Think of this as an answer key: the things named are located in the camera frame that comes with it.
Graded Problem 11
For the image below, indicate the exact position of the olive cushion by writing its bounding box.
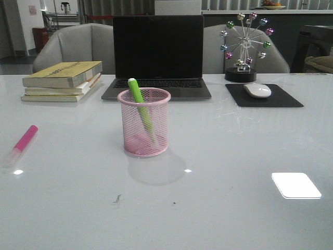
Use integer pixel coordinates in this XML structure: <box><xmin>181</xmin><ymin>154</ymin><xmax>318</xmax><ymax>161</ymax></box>
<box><xmin>304</xmin><ymin>55</ymin><xmax>332</xmax><ymax>73</ymax></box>

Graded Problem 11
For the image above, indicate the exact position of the top yellow book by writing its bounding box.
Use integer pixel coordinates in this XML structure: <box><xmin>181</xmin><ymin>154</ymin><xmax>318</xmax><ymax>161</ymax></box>
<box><xmin>22</xmin><ymin>61</ymin><xmax>103</xmax><ymax>88</ymax></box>

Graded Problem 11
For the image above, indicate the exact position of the green highlighter pen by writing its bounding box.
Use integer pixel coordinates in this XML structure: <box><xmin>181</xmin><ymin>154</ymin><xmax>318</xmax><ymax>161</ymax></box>
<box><xmin>127</xmin><ymin>78</ymin><xmax>157</xmax><ymax>143</ymax></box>

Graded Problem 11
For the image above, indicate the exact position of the yellow book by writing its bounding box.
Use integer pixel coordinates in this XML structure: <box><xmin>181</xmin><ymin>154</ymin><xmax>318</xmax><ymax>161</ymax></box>
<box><xmin>21</xmin><ymin>80</ymin><xmax>100</xmax><ymax>102</ymax></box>
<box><xmin>22</xmin><ymin>61</ymin><xmax>103</xmax><ymax>88</ymax></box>

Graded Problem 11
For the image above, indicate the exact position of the fruit bowl on counter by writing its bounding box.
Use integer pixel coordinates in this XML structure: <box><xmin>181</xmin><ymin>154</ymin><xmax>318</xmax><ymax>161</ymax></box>
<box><xmin>261</xmin><ymin>0</ymin><xmax>286</xmax><ymax>10</ymax></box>

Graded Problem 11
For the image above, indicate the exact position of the grey armchair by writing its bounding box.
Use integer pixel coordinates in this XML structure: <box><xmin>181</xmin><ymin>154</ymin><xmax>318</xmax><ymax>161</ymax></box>
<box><xmin>32</xmin><ymin>23</ymin><xmax>116</xmax><ymax>74</ymax></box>
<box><xmin>202</xmin><ymin>24</ymin><xmax>290</xmax><ymax>74</ymax></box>

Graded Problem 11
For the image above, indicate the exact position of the dark side table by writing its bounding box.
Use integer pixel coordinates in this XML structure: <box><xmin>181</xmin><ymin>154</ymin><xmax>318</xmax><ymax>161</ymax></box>
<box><xmin>290</xmin><ymin>25</ymin><xmax>332</xmax><ymax>73</ymax></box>

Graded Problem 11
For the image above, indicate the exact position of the ferris wheel desk toy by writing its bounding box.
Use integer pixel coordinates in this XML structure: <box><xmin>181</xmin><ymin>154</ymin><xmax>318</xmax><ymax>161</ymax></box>
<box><xmin>220</xmin><ymin>12</ymin><xmax>272</xmax><ymax>83</ymax></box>

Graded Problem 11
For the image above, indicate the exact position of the middle cream book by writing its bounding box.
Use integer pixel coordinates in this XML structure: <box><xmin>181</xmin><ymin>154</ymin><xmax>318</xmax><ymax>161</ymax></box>
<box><xmin>25</xmin><ymin>73</ymin><xmax>101</xmax><ymax>95</ymax></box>

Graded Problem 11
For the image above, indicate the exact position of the dark grey laptop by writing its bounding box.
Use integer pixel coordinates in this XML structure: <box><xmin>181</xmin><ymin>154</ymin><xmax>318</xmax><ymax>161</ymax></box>
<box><xmin>101</xmin><ymin>15</ymin><xmax>211</xmax><ymax>101</ymax></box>

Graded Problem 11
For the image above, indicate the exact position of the left grey armchair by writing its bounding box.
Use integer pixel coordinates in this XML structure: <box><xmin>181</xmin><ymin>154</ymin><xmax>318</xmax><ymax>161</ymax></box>
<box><xmin>32</xmin><ymin>23</ymin><xmax>116</xmax><ymax>74</ymax></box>

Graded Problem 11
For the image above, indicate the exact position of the white computer mouse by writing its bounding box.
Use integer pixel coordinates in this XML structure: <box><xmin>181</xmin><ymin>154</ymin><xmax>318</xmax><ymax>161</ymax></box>
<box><xmin>244</xmin><ymin>83</ymin><xmax>272</xmax><ymax>98</ymax></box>

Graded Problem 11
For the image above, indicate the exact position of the pink highlighter pen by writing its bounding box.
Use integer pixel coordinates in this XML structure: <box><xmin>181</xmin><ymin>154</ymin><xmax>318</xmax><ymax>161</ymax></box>
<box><xmin>3</xmin><ymin>124</ymin><xmax>39</xmax><ymax>168</ymax></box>

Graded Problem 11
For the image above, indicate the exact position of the black mouse pad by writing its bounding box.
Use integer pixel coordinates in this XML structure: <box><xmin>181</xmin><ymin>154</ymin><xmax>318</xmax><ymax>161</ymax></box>
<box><xmin>225</xmin><ymin>84</ymin><xmax>304</xmax><ymax>108</ymax></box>

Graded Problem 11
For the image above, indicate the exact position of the red trash bin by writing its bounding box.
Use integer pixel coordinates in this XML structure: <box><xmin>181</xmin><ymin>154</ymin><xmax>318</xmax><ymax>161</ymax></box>
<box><xmin>32</xmin><ymin>27</ymin><xmax>49</xmax><ymax>53</ymax></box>

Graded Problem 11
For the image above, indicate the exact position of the bottom yellow book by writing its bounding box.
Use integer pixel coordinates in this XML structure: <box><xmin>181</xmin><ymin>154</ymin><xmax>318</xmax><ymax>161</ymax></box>
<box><xmin>21</xmin><ymin>80</ymin><xmax>100</xmax><ymax>102</ymax></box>

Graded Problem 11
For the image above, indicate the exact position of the white box behind laptop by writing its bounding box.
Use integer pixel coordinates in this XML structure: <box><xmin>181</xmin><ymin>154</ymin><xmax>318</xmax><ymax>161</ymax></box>
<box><xmin>154</xmin><ymin>0</ymin><xmax>202</xmax><ymax>16</ymax></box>

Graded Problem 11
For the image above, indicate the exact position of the right grey armchair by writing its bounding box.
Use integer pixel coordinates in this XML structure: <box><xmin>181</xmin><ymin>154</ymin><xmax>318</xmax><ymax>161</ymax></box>
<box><xmin>202</xmin><ymin>24</ymin><xmax>290</xmax><ymax>74</ymax></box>

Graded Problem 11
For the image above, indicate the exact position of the pink mesh pen holder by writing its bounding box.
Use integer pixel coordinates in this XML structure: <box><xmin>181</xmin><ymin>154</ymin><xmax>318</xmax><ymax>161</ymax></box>
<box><xmin>118</xmin><ymin>87</ymin><xmax>171</xmax><ymax>158</ymax></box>

